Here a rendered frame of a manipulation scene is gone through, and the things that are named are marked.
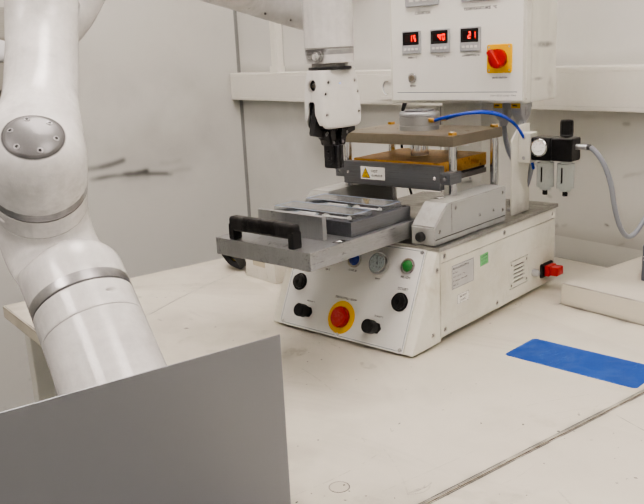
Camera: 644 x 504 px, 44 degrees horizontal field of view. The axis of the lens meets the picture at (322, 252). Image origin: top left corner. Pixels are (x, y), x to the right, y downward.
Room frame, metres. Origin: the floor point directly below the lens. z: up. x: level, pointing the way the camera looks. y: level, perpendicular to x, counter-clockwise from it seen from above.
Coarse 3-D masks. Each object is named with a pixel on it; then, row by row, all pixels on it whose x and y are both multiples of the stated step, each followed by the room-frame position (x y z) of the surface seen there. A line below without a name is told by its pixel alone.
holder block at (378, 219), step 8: (400, 208) 1.36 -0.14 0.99; (408, 208) 1.38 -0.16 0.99; (368, 216) 1.30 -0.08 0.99; (376, 216) 1.31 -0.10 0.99; (384, 216) 1.33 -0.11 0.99; (392, 216) 1.34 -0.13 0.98; (400, 216) 1.36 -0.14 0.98; (408, 216) 1.38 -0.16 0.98; (328, 224) 1.29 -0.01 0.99; (336, 224) 1.28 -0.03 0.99; (344, 224) 1.27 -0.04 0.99; (352, 224) 1.26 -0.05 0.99; (360, 224) 1.28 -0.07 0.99; (368, 224) 1.29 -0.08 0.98; (376, 224) 1.31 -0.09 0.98; (384, 224) 1.33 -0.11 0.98; (392, 224) 1.34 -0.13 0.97; (328, 232) 1.29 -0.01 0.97; (336, 232) 1.28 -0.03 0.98; (344, 232) 1.27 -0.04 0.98; (352, 232) 1.26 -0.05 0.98; (360, 232) 1.28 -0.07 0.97
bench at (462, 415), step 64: (192, 320) 1.53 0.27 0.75; (256, 320) 1.51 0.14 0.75; (512, 320) 1.43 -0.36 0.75; (576, 320) 1.42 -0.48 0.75; (320, 384) 1.18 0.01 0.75; (384, 384) 1.16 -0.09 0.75; (448, 384) 1.15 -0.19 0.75; (512, 384) 1.14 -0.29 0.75; (576, 384) 1.13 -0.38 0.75; (320, 448) 0.97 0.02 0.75; (384, 448) 0.96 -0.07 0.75; (448, 448) 0.95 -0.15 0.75; (512, 448) 0.94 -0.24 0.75; (576, 448) 0.93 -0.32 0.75; (640, 448) 0.92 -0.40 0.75
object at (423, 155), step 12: (360, 156) 1.60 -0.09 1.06; (372, 156) 1.59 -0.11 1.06; (384, 156) 1.58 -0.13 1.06; (396, 156) 1.57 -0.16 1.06; (408, 156) 1.56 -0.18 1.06; (420, 156) 1.55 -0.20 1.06; (432, 156) 1.54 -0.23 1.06; (444, 156) 1.54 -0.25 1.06; (468, 156) 1.52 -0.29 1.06; (480, 156) 1.56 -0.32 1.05; (444, 168) 1.46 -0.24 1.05; (468, 168) 1.52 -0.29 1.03; (480, 168) 1.56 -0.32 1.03
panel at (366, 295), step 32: (416, 256) 1.34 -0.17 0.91; (288, 288) 1.49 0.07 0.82; (320, 288) 1.44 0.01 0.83; (352, 288) 1.40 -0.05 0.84; (384, 288) 1.35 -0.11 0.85; (416, 288) 1.31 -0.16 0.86; (288, 320) 1.46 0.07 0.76; (320, 320) 1.41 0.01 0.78; (352, 320) 1.37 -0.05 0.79; (384, 320) 1.32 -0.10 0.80
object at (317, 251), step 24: (264, 216) 1.33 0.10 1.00; (288, 216) 1.30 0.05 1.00; (312, 216) 1.26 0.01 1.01; (216, 240) 1.32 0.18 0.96; (240, 240) 1.28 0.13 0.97; (264, 240) 1.27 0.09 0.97; (312, 240) 1.25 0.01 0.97; (336, 240) 1.25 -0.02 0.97; (360, 240) 1.26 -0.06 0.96; (384, 240) 1.31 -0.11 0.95; (288, 264) 1.20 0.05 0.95; (312, 264) 1.17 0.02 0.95
